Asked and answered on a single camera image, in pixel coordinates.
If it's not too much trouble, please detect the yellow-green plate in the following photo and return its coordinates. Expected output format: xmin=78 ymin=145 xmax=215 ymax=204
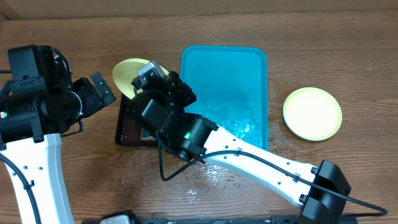
xmin=282 ymin=87 xmax=343 ymax=141
xmin=113 ymin=58 xmax=161 ymax=100

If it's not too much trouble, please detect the orange green scrub sponge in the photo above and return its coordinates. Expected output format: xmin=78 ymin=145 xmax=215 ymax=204
xmin=140 ymin=129 xmax=154 ymax=141

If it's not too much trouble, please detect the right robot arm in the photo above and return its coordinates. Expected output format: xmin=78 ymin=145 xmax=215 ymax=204
xmin=123 ymin=70 xmax=351 ymax=223

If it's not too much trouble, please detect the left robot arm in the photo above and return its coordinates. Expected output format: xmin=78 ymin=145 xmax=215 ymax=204
xmin=1 ymin=45 xmax=115 ymax=223

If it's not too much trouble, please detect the black rectangular tray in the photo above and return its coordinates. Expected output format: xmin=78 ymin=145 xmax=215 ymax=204
xmin=115 ymin=95 xmax=157 ymax=147

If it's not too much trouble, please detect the teal plastic tray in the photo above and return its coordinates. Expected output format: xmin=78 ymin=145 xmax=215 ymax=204
xmin=180 ymin=45 xmax=268 ymax=150

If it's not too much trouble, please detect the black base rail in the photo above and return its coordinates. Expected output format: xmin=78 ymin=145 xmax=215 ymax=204
xmin=81 ymin=210 xmax=358 ymax=224

